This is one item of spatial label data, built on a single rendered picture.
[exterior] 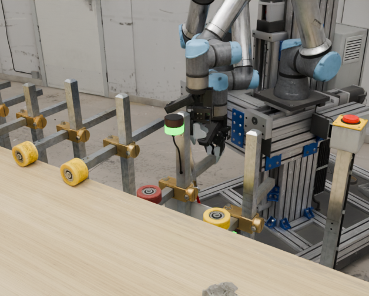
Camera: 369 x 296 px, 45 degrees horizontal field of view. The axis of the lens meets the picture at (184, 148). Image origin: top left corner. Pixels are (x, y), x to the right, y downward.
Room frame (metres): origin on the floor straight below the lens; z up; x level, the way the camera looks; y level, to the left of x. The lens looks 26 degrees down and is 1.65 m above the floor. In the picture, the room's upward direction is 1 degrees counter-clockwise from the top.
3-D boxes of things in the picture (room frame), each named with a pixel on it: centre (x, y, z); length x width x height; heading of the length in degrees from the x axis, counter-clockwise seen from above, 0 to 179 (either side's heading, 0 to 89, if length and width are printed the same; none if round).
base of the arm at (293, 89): (1.76, -0.45, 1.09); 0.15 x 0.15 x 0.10
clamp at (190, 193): (1.32, 0.03, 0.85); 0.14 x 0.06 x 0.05; 56
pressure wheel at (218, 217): (1.07, -0.09, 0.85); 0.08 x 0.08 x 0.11
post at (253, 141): (1.17, -0.20, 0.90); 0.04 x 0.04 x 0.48; 56
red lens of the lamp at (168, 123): (1.27, 0.03, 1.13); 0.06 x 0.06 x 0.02
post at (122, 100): (1.45, 0.21, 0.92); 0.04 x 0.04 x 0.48; 56
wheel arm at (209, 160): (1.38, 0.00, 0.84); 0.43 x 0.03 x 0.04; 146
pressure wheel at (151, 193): (1.21, 0.12, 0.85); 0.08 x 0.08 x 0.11
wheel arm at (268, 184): (1.24, -0.20, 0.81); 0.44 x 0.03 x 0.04; 146
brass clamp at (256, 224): (1.18, -0.18, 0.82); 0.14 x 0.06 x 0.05; 56
